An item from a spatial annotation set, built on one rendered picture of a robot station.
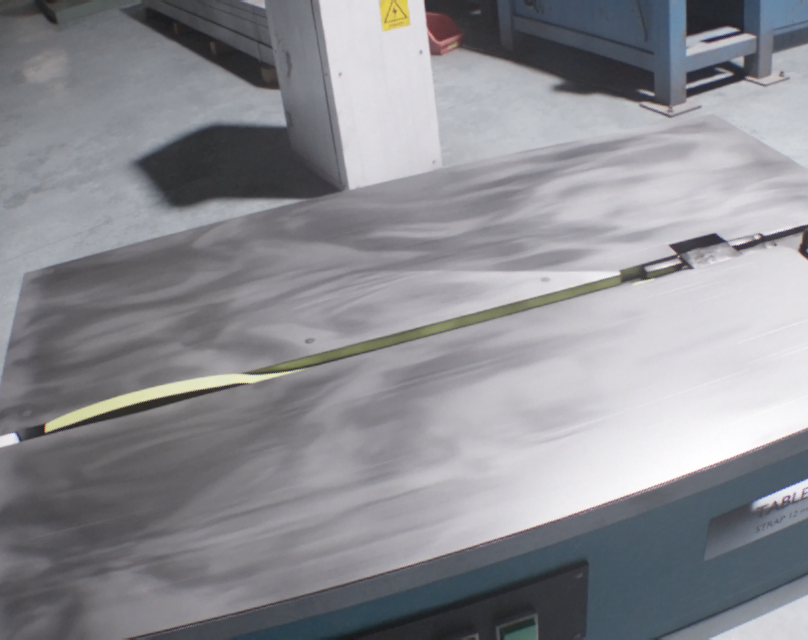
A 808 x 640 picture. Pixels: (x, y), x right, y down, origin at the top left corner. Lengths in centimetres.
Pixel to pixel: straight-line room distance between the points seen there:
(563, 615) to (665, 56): 279
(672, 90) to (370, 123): 119
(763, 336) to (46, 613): 58
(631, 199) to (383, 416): 41
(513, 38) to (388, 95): 142
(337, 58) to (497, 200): 171
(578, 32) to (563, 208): 277
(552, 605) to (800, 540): 23
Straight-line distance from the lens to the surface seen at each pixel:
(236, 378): 73
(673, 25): 324
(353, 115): 268
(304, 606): 56
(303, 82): 284
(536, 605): 62
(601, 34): 357
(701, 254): 84
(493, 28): 453
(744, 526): 69
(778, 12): 404
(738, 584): 75
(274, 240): 94
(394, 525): 58
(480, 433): 63
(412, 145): 281
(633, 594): 68
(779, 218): 92
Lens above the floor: 115
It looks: 32 degrees down
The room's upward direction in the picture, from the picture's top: 8 degrees counter-clockwise
